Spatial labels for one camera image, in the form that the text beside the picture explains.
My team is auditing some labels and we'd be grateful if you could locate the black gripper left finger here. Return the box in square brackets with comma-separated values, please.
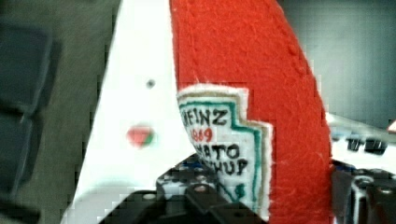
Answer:
[99, 154, 267, 224]

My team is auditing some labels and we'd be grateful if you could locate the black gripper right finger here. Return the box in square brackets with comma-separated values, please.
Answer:
[332, 161, 396, 224]

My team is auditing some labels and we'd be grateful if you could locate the red plush ketchup bottle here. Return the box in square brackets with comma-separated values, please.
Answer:
[169, 0, 332, 224]

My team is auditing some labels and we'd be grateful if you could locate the plush strawberry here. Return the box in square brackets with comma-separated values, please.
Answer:
[126, 126, 154, 148]

